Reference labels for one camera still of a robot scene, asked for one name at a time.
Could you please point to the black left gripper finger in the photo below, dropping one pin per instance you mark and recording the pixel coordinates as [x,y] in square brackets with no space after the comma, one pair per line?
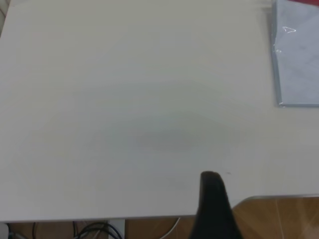
[214,214]

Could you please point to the clear plastic zip bag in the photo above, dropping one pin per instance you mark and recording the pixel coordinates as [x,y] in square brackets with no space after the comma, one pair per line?
[299,62]

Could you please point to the white table leg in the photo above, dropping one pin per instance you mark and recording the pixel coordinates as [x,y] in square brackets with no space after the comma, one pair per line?
[116,229]

